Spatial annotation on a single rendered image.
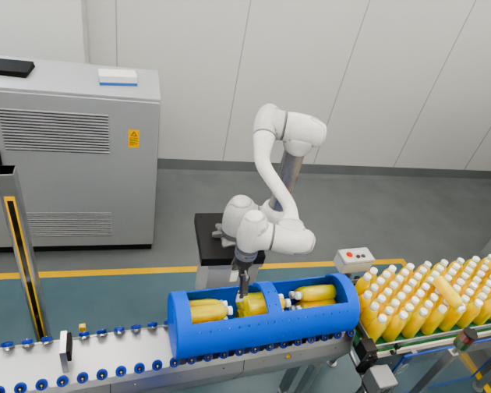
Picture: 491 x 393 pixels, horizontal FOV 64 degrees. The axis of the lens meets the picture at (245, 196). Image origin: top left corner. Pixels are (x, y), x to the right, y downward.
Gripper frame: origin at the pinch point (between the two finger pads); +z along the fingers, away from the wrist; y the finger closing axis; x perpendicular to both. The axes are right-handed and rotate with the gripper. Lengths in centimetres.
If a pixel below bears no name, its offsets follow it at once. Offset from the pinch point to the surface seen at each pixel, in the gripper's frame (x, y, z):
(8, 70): -107, -172, -16
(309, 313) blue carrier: 34.6, 9.1, 12.4
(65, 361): -69, 4, 30
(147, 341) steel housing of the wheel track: -35, -5, 39
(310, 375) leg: 56, 9, 78
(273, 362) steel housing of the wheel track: 24, 13, 46
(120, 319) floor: -45, -82, 132
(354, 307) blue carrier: 58, 9, 13
